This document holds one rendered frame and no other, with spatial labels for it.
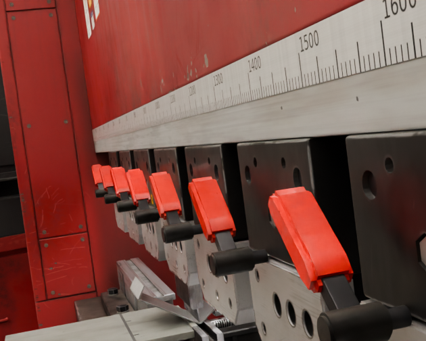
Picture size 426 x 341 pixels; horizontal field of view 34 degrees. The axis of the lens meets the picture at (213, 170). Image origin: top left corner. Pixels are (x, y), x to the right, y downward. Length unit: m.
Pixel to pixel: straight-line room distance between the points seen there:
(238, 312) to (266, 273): 0.11
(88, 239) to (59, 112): 0.35
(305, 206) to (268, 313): 0.19
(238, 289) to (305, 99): 0.25
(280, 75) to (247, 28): 0.07
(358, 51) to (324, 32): 0.04
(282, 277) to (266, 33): 0.17
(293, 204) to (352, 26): 0.09
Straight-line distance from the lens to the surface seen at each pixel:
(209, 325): 1.01
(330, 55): 0.38
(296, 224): 0.35
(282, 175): 0.46
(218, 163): 0.61
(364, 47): 0.34
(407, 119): 0.31
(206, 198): 0.54
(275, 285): 0.50
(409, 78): 0.31
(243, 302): 0.62
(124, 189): 1.11
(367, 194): 0.35
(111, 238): 1.91
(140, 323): 1.08
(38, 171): 1.89
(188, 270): 0.81
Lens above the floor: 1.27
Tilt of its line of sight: 3 degrees down
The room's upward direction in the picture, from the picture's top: 7 degrees counter-clockwise
